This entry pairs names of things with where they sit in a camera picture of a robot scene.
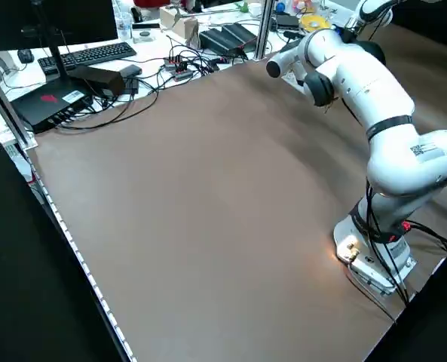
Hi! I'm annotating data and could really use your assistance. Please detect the clear plastic cup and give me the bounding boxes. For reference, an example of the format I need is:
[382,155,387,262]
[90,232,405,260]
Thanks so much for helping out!
[115,11,133,41]

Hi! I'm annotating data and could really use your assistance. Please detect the black cable on table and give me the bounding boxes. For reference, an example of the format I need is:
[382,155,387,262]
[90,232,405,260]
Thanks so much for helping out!
[55,67,161,131]

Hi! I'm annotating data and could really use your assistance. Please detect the black computer monitor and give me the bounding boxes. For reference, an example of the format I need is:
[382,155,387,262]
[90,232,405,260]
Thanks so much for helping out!
[0,0,119,52]

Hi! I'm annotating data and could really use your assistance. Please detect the beige cardboard box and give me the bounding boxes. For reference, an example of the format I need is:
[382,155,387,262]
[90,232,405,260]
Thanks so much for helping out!
[158,5,202,41]

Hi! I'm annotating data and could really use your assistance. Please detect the black rectangular box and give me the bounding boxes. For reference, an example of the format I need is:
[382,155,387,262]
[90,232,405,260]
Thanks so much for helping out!
[68,66,127,100]

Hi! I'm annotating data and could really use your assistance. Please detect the flat black mini computer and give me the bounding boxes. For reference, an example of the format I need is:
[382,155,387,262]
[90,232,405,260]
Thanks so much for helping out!
[10,79,96,135]

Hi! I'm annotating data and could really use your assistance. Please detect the black keyboard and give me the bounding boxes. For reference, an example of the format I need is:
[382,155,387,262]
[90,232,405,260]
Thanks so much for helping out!
[36,41,138,75]

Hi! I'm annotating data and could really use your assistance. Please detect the aluminium frame profile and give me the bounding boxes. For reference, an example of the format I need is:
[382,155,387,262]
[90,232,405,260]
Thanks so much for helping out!
[0,56,39,151]

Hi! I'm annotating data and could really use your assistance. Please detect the grey red usb hub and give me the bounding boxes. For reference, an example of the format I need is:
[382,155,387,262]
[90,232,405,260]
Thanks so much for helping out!
[164,54,188,69]
[172,67,196,82]

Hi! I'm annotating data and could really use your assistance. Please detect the small white box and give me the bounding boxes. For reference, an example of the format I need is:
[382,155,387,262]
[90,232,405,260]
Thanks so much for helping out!
[131,29,157,44]

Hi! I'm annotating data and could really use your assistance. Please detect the black monitor stand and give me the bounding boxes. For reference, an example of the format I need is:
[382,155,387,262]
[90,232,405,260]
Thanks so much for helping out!
[29,0,72,84]

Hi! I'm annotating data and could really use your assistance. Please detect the black network switch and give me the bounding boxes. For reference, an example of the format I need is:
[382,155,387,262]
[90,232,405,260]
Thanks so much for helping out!
[275,13,302,29]

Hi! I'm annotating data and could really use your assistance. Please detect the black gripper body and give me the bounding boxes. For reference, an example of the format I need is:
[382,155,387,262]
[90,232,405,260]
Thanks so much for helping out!
[337,25,360,45]

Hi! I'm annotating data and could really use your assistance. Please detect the black ribbed box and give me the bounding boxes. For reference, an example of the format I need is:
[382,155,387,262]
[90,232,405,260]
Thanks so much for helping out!
[221,22,260,48]
[198,28,243,57]

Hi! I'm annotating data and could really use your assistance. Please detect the silver metal frame post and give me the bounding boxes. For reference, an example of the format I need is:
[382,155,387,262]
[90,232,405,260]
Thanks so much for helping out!
[252,0,276,62]

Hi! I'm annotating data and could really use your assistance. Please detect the black arm base cables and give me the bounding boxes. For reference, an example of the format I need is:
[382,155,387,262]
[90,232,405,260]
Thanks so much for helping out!
[362,176,447,325]

